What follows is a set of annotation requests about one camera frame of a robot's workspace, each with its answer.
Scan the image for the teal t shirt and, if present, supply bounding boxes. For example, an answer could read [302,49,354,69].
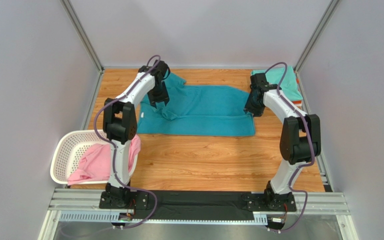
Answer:
[137,73,256,137]

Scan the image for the black cloth strip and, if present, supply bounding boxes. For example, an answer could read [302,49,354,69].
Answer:
[150,190,270,221]

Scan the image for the aluminium corner post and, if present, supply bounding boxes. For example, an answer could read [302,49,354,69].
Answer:
[60,0,105,74]
[294,0,342,72]

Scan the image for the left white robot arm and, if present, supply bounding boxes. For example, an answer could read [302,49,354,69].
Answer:
[99,60,171,209]

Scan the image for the folded orange t shirt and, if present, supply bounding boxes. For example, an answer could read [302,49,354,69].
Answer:
[293,74,304,107]

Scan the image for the white plastic laundry basket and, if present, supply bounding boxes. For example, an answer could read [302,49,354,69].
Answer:
[50,129,119,186]

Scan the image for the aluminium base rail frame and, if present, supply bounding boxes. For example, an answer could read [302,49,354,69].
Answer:
[47,188,359,240]

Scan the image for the folded mint green t shirt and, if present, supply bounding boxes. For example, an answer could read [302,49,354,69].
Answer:
[251,66,300,102]

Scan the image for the left aluminium corner post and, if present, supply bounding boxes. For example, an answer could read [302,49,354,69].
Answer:
[60,0,105,74]

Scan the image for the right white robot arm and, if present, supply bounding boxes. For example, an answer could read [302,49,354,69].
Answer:
[244,73,321,212]

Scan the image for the pink t shirt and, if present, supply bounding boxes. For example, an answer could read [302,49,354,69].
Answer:
[67,135,142,186]

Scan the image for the right aluminium corner post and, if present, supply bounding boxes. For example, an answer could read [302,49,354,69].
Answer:
[294,0,342,72]

